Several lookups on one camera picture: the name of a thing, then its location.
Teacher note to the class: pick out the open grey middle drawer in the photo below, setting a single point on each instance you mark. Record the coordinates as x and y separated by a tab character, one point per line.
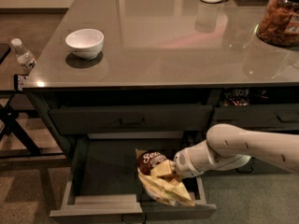
103	186

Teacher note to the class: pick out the grey counter cabinet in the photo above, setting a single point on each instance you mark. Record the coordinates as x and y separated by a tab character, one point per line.
159	52

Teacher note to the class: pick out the clear plastic water bottle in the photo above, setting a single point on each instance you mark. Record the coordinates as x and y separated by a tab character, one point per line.
24	56

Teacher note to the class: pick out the grey top right drawer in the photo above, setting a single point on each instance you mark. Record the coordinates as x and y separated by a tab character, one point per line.
275	118

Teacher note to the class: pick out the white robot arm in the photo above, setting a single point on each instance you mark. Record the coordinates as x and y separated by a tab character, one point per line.
228	147

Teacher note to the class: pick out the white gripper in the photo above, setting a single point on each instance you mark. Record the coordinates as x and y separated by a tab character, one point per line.
186	164

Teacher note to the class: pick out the white ceramic bowl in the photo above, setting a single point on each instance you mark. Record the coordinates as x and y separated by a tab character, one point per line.
85	43

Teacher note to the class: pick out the grey top left drawer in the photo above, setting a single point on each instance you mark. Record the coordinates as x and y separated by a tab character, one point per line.
130	118

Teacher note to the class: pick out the dark snack packets in drawer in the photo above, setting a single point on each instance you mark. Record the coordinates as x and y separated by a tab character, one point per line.
244	96

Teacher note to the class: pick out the black side table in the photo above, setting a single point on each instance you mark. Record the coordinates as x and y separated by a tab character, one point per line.
16	103

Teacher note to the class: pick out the clear jar of nuts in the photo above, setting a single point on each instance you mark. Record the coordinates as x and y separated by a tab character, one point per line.
280	23

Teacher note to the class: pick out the brown and yellow chip bag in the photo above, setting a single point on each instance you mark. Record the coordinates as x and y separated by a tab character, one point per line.
168	190

